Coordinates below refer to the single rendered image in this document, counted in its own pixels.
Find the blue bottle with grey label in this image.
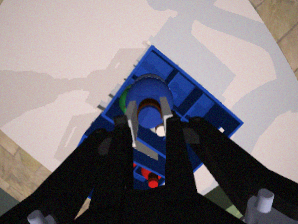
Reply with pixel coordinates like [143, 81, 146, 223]
[125, 73, 174, 129]

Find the white bottle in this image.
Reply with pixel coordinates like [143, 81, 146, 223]
[150, 123, 165, 136]

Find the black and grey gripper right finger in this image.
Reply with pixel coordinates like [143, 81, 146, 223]
[160, 97, 298, 224]

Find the green bottle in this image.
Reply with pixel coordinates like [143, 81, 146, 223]
[119, 84, 132, 113]

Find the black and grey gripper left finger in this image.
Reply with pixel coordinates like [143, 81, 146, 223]
[0, 100, 139, 224]

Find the blue crate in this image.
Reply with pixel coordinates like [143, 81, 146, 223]
[101, 45, 244, 173]
[77, 113, 166, 190]

